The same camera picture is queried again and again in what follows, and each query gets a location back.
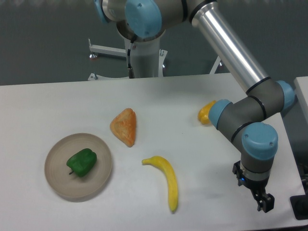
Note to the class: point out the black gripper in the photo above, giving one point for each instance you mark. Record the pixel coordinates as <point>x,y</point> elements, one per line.
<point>256,182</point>

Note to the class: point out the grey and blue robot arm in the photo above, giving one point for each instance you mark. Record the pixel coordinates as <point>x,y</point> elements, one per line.
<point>140,22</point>

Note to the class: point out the yellow toy pepper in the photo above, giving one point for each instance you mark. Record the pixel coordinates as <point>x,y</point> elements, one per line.
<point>203,115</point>

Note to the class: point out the green toy bell pepper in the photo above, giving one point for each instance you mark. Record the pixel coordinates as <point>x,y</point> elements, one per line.
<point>82,162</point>

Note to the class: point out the beige round plate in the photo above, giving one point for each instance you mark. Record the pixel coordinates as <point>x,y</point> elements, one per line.
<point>71,187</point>

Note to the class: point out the black box at right edge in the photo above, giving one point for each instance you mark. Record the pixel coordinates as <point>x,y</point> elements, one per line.
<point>299,205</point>

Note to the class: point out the yellow toy banana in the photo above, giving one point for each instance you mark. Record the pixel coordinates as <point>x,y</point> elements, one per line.
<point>166,168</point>

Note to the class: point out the white side table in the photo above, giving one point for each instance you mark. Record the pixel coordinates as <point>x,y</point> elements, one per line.
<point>301,84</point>

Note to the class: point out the orange triangular toy pastry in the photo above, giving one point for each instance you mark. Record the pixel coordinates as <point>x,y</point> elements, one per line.
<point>124,127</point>

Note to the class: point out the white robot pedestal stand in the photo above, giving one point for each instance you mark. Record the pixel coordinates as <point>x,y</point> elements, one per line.
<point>178,51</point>

